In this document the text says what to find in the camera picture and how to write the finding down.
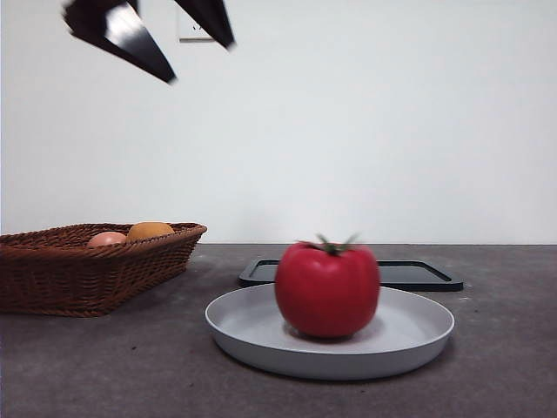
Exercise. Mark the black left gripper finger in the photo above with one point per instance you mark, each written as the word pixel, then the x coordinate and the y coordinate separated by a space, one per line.
pixel 126 39
pixel 209 17

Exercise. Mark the red tomato with green stem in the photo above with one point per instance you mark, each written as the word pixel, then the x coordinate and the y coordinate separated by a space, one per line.
pixel 326 291

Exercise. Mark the orange round fruit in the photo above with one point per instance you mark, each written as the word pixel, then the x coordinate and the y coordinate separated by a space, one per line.
pixel 150 231

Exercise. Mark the pink peach fruit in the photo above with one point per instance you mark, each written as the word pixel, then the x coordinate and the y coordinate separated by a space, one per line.
pixel 106 239

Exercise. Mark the brown woven wicker basket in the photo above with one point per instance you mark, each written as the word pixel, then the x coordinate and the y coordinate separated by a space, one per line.
pixel 87 278

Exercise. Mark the dark rectangular tray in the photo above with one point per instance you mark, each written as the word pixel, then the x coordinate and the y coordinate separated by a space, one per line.
pixel 261 272

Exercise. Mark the pale grey round plate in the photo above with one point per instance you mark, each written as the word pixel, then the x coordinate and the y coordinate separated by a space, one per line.
pixel 243 322

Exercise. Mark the white wall power socket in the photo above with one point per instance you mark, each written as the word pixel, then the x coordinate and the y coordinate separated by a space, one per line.
pixel 196 37

